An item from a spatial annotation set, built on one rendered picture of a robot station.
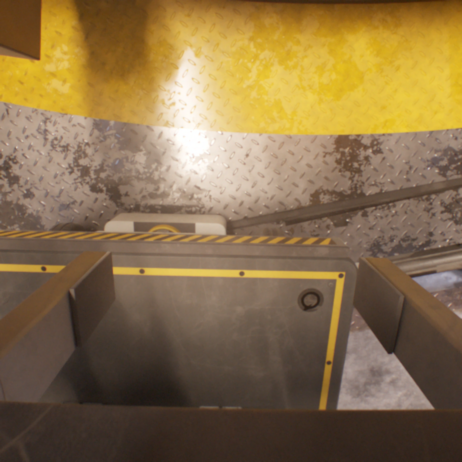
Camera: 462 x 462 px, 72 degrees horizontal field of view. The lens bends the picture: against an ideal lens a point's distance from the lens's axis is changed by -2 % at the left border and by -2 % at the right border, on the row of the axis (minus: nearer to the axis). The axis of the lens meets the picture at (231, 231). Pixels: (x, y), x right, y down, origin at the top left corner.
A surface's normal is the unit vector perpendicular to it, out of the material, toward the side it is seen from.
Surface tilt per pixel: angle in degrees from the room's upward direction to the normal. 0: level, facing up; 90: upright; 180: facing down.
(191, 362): 0
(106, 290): 90
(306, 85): 0
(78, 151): 0
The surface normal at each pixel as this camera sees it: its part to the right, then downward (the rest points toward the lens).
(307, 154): 0.00, 0.29
